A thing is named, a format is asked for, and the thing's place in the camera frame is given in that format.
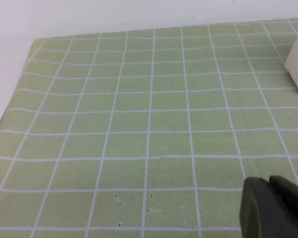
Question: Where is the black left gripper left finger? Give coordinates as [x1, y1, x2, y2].
[239, 176, 293, 238]

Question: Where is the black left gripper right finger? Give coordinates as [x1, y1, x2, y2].
[268, 175, 298, 238]

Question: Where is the green white-checked tablecloth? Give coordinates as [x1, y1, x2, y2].
[0, 16, 298, 238]

